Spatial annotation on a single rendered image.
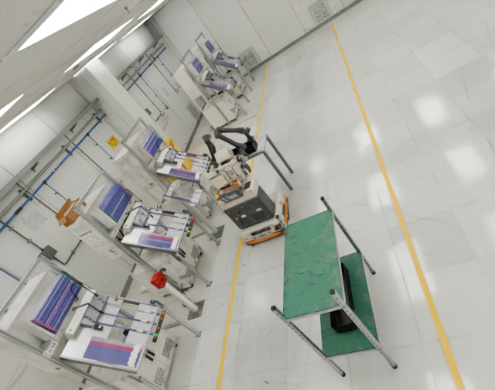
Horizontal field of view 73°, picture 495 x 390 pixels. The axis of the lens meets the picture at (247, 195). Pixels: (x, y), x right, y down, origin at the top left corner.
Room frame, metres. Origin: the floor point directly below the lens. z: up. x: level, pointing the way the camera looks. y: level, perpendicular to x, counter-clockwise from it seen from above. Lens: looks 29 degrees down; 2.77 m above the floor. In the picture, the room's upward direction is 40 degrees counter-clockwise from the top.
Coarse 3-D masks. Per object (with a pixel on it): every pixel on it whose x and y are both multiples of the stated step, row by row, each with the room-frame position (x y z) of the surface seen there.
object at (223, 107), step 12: (180, 60) 8.30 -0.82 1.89; (180, 72) 8.43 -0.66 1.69; (192, 72) 8.43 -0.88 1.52; (204, 72) 8.77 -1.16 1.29; (180, 84) 8.53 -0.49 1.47; (192, 84) 8.41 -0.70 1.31; (204, 84) 8.29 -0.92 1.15; (216, 84) 8.30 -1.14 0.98; (228, 84) 8.33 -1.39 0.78; (192, 96) 8.51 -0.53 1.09; (204, 96) 9.10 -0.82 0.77; (216, 96) 8.90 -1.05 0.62; (228, 96) 8.64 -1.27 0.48; (204, 108) 8.69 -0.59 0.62; (216, 108) 8.36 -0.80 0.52; (228, 108) 8.22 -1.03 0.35; (216, 120) 8.45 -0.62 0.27; (228, 120) 8.32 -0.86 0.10
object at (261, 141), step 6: (258, 138) 4.58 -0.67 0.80; (264, 138) 4.45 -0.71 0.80; (258, 144) 4.41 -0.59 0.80; (264, 144) 4.29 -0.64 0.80; (270, 144) 4.51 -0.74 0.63; (258, 150) 4.25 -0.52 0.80; (264, 150) 4.15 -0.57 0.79; (276, 150) 4.50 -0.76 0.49; (252, 156) 4.24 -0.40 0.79; (282, 156) 4.52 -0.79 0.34; (270, 162) 4.16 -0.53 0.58; (276, 168) 4.15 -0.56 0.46; (288, 168) 4.51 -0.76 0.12; (246, 174) 4.84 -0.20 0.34; (282, 174) 4.17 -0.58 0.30; (288, 186) 4.16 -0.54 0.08
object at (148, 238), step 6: (144, 234) 4.04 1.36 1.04; (150, 234) 4.03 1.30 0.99; (156, 234) 4.01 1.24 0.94; (162, 234) 4.00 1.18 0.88; (138, 240) 3.96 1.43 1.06; (144, 240) 3.95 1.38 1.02; (150, 240) 3.94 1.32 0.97; (156, 240) 3.92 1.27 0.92; (162, 240) 3.91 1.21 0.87; (168, 240) 3.90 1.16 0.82; (174, 240) 3.89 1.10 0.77; (156, 246) 3.84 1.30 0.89; (162, 246) 3.82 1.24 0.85; (168, 246) 3.80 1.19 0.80; (174, 246) 3.79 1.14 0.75
